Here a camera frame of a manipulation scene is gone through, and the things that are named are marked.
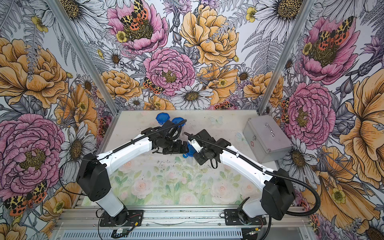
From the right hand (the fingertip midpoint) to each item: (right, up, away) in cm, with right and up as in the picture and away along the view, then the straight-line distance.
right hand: (200, 158), depth 81 cm
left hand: (-11, +2, +2) cm, 11 cm away
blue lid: (-24, +23, +18) cm, 38 cm away
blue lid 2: (-14, +21, +18) cm, 31 cm away
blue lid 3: (-5, +4, +2) cm, 6 cm away
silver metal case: (+39, +10, +6) cm, 41 cm away
